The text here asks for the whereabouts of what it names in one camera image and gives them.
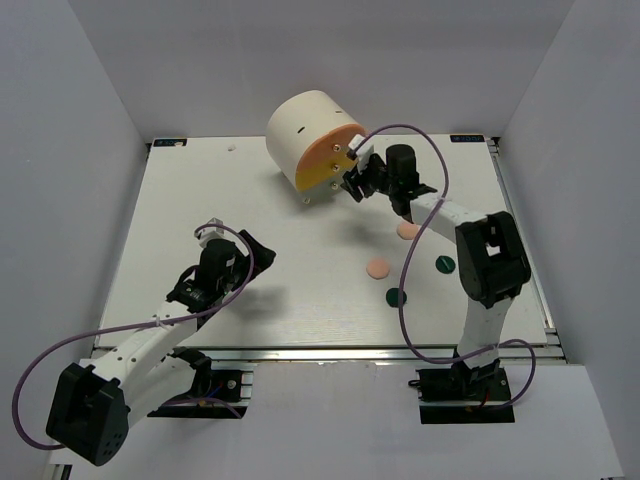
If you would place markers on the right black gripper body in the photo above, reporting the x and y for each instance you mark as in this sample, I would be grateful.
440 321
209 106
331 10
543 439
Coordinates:
380 181

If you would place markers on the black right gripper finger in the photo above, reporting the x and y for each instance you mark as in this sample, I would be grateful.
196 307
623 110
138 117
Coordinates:
356 176
357 191

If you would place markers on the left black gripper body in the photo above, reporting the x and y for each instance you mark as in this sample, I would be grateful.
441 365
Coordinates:
240 272

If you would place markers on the orange top drawer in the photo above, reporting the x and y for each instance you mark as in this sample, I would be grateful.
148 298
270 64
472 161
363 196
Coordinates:
330 149

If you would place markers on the yellow drawer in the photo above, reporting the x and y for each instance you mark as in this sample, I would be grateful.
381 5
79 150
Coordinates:
322 172

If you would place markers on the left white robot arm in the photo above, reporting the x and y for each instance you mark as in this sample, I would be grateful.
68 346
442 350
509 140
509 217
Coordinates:
95 405

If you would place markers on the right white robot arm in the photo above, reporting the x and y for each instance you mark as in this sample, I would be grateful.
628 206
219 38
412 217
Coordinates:
492 263

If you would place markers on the peach round makeup puff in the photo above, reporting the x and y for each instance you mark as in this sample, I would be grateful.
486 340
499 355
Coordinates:
407 231
378 268

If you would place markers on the white cylindrical drawer organizer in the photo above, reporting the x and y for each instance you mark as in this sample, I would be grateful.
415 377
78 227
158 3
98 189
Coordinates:
297 123

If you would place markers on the blue corner label right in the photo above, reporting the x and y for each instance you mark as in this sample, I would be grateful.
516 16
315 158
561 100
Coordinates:
466 138

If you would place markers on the blue corner label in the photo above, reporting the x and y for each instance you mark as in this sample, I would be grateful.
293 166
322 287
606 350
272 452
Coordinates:
169 142
466 138

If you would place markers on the green puff with ribbon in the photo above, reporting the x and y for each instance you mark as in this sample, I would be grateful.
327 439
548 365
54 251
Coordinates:
445 264

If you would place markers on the plain dark green puff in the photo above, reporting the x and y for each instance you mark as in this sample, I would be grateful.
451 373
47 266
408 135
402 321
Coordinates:
395 297

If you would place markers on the blue corner label left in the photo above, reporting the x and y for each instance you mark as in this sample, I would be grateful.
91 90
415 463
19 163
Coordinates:
169 142

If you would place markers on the white foam board front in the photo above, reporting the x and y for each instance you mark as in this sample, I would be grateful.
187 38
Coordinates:
362 421

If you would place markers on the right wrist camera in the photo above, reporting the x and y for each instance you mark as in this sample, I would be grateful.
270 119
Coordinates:
360 150

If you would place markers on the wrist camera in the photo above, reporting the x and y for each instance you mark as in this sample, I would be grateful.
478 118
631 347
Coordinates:
211 230
360 150

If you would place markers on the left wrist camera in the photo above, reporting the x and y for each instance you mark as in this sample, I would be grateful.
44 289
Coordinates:
211 230

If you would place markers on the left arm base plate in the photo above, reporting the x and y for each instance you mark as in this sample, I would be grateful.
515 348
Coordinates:
224 394

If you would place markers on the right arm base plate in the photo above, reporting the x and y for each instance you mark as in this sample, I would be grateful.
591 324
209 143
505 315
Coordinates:
443 401

